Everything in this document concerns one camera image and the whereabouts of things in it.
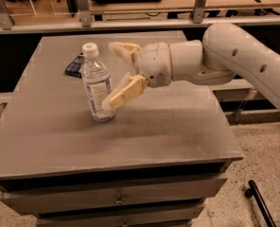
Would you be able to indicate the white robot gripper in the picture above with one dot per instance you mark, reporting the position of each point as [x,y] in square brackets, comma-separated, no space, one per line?
[154,64]

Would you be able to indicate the clear plastic water bottle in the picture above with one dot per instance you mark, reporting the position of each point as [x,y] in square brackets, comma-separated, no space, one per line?
[96,78]

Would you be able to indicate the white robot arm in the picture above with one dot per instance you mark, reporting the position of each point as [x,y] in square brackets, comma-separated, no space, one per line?
[226,50]

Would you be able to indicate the dark blue snack packet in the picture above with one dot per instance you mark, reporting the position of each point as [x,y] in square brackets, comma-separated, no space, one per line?
[74,66]

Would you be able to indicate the grey drawer cabinet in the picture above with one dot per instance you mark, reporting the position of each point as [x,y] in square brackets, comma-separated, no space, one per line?
[48,137]

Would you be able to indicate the top grey drawer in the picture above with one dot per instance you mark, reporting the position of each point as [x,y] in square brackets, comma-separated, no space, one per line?
[99,195]

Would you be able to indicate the grey drawer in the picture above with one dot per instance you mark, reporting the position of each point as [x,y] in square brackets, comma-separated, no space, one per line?
[173,214]
[99,195]

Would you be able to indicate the black floor stand leg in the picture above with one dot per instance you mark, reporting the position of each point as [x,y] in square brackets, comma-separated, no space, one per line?
[253,192]

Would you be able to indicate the metal railing frame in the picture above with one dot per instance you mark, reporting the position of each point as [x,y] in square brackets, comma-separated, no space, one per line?
[62,16]

